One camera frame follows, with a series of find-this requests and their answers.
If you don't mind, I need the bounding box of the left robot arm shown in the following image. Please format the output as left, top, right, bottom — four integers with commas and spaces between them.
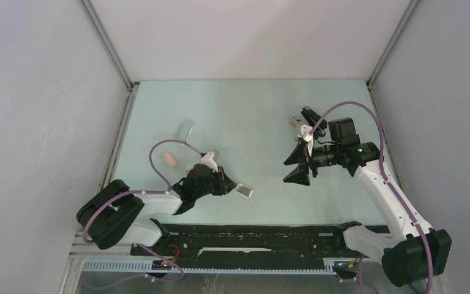
76, 164, 237, 255

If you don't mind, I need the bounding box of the beige and black stapler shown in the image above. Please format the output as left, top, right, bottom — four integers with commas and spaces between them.
289, 116, 305, 128

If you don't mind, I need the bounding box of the light blue stapler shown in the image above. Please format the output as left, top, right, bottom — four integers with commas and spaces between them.
178, 120, 193, 143

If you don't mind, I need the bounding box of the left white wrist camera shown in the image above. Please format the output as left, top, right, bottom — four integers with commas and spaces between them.
200, 150, 218, 173

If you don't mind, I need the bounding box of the pink mini stapler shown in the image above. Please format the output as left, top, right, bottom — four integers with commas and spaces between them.
164, 153, 178, 168

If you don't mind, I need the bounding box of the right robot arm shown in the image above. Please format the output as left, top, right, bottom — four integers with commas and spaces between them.
283, 118, 452, 287

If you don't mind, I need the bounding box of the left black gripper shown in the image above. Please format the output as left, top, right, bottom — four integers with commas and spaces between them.
193, 165, 236, 199

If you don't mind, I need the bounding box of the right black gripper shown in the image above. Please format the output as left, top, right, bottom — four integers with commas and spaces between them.
283, 141, 341, 186

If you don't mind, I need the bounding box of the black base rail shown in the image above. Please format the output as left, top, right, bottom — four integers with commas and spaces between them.
150, 224, 359, 272

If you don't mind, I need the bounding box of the staple tray box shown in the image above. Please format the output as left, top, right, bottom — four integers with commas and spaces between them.
236, 183, 254, 197

